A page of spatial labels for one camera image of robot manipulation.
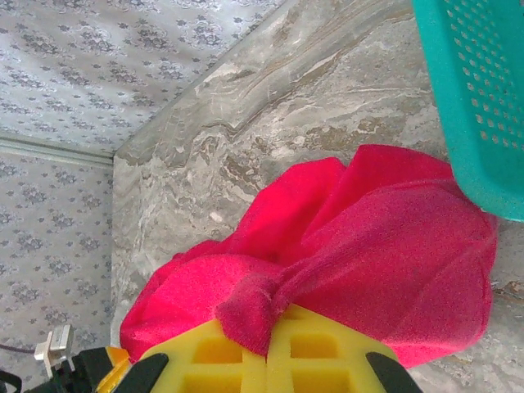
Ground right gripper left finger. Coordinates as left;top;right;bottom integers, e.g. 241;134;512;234
96;320;268;393

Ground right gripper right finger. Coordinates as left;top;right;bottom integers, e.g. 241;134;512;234
265;305;426;393

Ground red t-shirt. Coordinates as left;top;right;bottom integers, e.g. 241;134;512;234
120;145;499;369

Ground teal plastic basket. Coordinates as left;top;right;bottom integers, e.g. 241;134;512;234
411;0;524;224

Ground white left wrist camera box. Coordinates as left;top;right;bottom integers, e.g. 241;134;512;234
34;324;75;376

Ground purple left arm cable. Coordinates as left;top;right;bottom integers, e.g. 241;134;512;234
0;342;38;354

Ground aluminium corner post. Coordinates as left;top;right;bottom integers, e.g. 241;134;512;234
0;137;115;167

